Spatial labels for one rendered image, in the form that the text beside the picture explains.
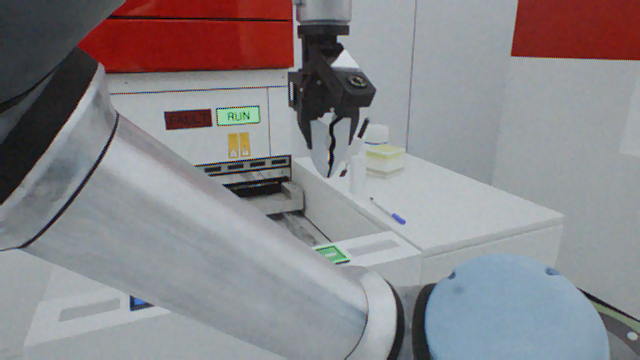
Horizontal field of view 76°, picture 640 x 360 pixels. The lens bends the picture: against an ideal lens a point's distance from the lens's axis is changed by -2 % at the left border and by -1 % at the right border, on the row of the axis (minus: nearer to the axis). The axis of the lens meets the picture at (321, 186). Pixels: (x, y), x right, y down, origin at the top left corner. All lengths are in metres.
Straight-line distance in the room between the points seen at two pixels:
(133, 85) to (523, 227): 0.91
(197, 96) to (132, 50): 0.19
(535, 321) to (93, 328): 0.48
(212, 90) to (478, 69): 2.77
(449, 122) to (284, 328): 3.27
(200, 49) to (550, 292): 0.91
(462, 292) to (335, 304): 0.10
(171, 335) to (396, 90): 2.75
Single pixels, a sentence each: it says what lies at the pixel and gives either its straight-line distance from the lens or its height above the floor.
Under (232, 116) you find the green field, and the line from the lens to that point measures 1.14.
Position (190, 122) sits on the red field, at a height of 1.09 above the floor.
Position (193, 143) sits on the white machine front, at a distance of 1.14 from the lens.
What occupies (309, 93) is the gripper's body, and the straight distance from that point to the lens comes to 0.56.
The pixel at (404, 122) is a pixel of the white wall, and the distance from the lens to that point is 3.23.
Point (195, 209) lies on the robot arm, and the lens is 0.24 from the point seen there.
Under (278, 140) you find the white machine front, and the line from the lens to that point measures 1.19.
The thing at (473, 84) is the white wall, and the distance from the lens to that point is 3.61.
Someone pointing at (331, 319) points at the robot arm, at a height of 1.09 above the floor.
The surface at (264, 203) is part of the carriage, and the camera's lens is 1.11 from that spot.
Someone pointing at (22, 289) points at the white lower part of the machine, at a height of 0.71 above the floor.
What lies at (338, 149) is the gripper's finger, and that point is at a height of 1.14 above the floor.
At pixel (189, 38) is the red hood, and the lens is 1.07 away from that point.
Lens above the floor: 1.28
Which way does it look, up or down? 19 degrees down
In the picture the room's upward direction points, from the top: straight up
